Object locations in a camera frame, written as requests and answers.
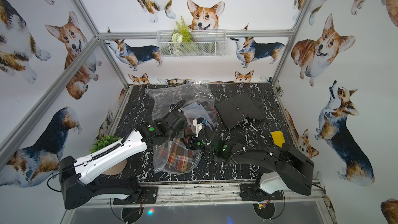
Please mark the dark striped shirt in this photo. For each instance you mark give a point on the dark striped shirt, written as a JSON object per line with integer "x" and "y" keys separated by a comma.
{"x": 239, "y": 107}

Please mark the light blue folded shirt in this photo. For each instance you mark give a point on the light blue folded shirt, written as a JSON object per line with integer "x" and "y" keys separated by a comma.
{"x": 203, "y": 110}

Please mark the fern and white flower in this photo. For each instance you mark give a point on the fern and white flower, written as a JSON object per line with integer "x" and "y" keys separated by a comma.
{"x": 182, "y": 40}

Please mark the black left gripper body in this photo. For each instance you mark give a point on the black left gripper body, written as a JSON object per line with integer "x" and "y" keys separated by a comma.
{"x": 175, "y": 118}

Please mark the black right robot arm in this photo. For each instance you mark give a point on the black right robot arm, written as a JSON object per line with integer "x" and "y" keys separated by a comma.
{"x": 285, "y": 167}

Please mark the yellow plastic spatula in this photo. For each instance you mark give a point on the yellow plastic spatula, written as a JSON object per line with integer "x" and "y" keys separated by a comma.
{"x": 278, "y": 138}

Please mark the clear plastic vacuum bag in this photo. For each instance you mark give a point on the clear plastic vacuum bag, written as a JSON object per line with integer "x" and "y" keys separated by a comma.
{"x": 163, "y": 98}

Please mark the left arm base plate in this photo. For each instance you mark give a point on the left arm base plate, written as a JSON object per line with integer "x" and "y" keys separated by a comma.
{"x": 145, "y": 195}

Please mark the green potted plant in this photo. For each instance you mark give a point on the green potted plant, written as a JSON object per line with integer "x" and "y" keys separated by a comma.
{"x": 104, "y": 142}

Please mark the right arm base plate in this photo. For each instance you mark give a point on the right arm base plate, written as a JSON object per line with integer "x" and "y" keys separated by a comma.
{"x": 252, "y": 192}

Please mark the white wire wall basket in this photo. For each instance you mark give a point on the white wire wall basket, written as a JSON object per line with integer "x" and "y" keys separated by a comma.
{"x": 195, "y": 44}

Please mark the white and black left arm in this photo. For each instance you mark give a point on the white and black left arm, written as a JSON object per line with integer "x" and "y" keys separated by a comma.
{"x": 80, "y": 179}

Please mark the red plaid shirt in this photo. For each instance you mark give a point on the red plaid shirt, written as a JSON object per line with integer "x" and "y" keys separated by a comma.
{"x": 179, "y": 158}

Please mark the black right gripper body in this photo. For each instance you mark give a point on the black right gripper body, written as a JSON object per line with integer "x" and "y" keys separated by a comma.
{"x": 197, "y": 143}

